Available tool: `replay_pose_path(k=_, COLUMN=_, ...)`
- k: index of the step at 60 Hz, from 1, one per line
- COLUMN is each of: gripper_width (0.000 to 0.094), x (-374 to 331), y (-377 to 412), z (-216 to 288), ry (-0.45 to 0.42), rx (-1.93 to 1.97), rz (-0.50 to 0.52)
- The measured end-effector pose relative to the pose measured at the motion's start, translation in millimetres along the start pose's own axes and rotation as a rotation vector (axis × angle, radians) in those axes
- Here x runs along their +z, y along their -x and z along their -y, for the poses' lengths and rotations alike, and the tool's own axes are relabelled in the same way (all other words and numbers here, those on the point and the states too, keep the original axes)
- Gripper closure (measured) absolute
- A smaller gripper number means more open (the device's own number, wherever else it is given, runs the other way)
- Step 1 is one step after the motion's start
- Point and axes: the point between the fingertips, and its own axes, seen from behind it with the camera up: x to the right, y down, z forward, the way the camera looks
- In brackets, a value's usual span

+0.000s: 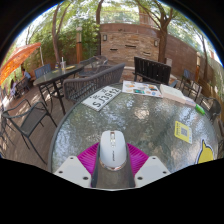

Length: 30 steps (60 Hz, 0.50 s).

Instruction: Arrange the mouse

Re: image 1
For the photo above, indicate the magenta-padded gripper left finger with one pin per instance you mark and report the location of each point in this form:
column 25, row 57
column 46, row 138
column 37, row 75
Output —
column 74, row 168

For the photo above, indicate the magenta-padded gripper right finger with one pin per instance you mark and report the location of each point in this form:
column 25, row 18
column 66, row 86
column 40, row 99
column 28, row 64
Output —
column 151, row 168

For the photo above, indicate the white computer mouse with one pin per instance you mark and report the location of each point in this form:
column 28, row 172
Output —
column 113, row 150

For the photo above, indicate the yellow chick-shaped mouse pad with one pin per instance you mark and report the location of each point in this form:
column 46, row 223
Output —
column 205, row 154

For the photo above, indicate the yellow square code sticker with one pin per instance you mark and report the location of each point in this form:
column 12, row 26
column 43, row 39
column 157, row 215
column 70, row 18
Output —
column 183, row 132

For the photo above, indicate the dark metal mesh chair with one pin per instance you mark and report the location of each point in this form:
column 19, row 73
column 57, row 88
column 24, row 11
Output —
column 31, row 118
column 213, row 108

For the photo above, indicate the white lettered sign plate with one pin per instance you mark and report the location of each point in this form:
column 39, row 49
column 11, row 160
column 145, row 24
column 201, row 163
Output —
column 101, row 98

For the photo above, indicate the small green tube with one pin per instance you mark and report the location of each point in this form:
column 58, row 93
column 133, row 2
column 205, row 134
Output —
column 200, row 109

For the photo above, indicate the thin pale booklet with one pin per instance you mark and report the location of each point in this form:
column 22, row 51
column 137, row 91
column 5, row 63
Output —
column 190, row 101

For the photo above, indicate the thick white book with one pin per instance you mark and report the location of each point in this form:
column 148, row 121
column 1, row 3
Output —
column 171, row 93

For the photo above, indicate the colourful printed leaflet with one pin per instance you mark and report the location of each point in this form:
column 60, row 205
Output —
column 141, row 89

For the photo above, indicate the grey wicker chair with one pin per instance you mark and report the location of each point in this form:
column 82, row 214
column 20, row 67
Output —
column 90, row 83

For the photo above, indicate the dark slatted metal chair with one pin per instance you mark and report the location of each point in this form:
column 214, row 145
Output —
column 190, row 81

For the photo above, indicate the dark glass patio table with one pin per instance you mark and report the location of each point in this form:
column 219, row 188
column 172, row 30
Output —
column 56, row 74

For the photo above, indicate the black slatted wooden chair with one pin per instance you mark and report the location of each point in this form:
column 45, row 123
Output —
column 151, row 70

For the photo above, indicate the blue-grey patio chair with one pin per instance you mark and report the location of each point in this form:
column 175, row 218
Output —
column 42, row 70

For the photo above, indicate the person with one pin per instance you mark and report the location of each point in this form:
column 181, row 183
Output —
column 26, row 75

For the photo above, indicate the dark wicker patio chair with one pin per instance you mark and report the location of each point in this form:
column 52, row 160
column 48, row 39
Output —
column 93, row 63

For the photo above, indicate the orange patio umbrella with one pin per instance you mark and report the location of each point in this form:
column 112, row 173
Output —
column 18, row 58

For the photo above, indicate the tree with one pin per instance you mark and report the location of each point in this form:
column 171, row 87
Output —
column 99, row 13
column 163, row 40
column 205, row 53
column 55, row 40

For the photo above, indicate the grey wall utility box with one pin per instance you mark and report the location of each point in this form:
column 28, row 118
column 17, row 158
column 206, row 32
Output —
column 169, row 62

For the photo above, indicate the orange lamp post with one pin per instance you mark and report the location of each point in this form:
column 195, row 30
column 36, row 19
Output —
column 198, row 66
column 79, row 46

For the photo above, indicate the wall lamp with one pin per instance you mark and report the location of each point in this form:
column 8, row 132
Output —
column 156, row 43
column 105, row 37

